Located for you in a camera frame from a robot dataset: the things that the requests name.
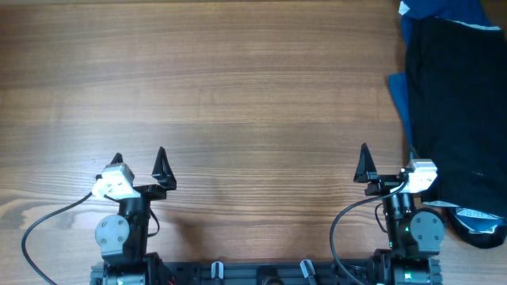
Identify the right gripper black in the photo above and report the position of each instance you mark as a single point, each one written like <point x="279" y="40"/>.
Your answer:
<point x="386" y="183"/>

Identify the black shorts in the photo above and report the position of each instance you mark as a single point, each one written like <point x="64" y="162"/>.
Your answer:
<point x="460" y="123"/>

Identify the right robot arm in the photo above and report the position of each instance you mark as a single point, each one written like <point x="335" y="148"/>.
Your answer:
<point x="414" y="234"/>

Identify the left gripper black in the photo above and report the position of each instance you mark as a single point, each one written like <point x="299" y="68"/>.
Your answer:
<point x="164" y="173"/>

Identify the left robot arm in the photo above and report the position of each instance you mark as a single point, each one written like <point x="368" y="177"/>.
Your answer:
<point x="123" y="237"/>

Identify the dark garment with blue lining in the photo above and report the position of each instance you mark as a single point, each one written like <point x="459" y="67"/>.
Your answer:
<point x="479" y="229"/>

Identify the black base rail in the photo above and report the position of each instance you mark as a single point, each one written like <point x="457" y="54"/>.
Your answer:
<point x="269" y="273"/>

